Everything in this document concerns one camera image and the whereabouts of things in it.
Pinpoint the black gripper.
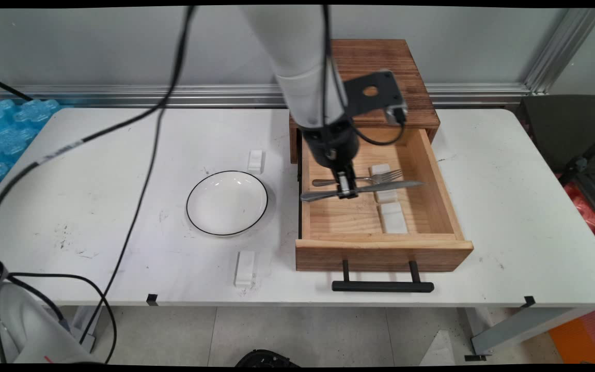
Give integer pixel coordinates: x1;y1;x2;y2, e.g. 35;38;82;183
302;121;361;201

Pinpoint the silver table knife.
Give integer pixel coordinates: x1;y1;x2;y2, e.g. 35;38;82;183
300;180;426;203

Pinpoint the silver fork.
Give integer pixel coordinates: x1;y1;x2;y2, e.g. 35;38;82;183
311;169;404;188

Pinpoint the light wooden drawer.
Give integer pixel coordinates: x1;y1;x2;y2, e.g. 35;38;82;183
294;127;475;273

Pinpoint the white plate with black rim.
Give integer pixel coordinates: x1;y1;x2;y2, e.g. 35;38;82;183
186;170;269;238

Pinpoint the dark wooden cabinet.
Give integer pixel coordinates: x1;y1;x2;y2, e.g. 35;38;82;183
289;39;441;164

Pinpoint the black round floor object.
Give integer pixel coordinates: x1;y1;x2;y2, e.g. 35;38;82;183
234;349;302;368

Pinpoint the grey table leg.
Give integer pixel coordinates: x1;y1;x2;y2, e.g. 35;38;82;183
72;306;103;354
464;307;588;358

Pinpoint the dark grey chair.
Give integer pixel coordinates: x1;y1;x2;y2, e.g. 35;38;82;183
513;94;595;177

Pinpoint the red bag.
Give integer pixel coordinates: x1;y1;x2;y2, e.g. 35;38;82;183
561;178;595;246

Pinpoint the orange box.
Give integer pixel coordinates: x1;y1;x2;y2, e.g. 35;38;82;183
547;307;595;365

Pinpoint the blue bubble wrap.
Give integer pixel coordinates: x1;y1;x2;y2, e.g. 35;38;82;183
0;98;62;203

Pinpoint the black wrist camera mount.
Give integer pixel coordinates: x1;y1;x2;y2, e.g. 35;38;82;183
342;70;410;127

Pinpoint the black drawer handle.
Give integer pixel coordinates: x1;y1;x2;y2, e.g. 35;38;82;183
331;260;435;294

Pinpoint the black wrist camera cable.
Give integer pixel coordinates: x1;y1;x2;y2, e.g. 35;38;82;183
320;5;406;147

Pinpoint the horizontal aluminium rail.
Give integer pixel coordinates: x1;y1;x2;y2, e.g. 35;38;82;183
0;83;531;110

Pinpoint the plain black cable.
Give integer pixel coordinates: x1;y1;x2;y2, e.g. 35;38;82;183
78;101;170;346

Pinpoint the slanted aluminium post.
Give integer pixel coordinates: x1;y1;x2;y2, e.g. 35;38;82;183
525;8;595;97

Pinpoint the black cable with white label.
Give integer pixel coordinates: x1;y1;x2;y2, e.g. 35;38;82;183
0;5;197;363

